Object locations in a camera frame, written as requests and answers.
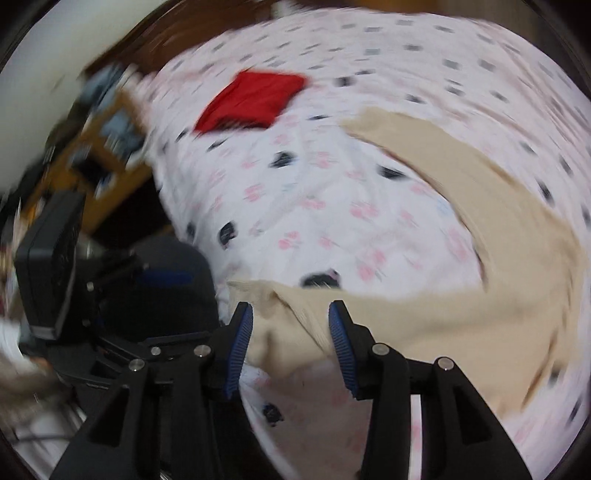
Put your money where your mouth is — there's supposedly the cream ribbed knit sweater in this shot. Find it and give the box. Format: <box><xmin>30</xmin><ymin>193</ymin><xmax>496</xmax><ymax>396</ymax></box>
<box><xmin>229</xmin><ymin>108</ymin><xmax>588</xmax><ymax>415</ymax></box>

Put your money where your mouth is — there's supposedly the pink cat-print bed sheet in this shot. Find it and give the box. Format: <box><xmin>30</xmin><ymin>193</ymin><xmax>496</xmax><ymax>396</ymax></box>
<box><xmin>131</xmin><ymin>9</ymin><xmax>590</xmax><ymax>479</ymax></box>

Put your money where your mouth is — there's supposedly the wooden bedside table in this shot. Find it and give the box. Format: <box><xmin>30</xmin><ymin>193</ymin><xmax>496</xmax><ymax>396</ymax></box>
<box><xmin>21</xmin><ymin>64</ymin><xmax>151</xmax><ymax>234</ymax></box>

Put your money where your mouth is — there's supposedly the red folded cloth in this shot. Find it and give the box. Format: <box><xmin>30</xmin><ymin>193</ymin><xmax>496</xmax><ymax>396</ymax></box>
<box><xmin>193</xmin><ymin>69</ymin><xmax>308</xmax><ymax>134</ymax></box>

